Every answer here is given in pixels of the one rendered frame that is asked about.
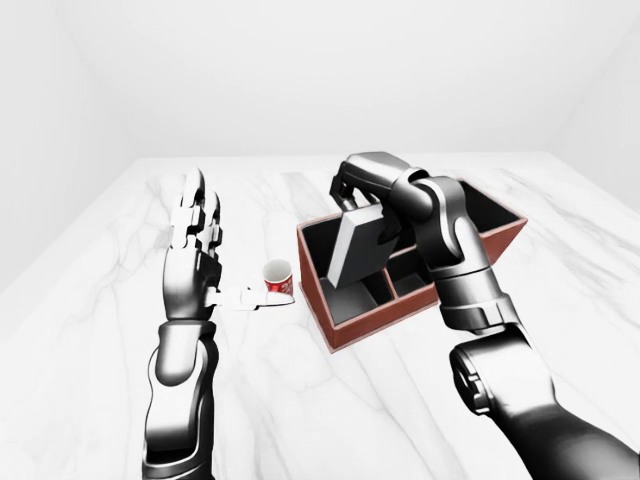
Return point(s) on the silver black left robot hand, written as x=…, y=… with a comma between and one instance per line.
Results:
x=181, y=280

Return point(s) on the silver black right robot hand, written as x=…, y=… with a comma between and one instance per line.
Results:
x=372, y=175

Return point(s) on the dark grey book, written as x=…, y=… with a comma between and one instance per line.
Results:
x=357, y=250

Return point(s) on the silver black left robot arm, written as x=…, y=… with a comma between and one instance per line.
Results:
x=175, y=400

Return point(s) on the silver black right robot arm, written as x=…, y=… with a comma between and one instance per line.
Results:
x=480, y=320

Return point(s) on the red-brown desk caddy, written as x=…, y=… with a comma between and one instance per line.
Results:
x=360, y=310

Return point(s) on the red and white mug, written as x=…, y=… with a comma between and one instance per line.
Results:
x=278, y=280

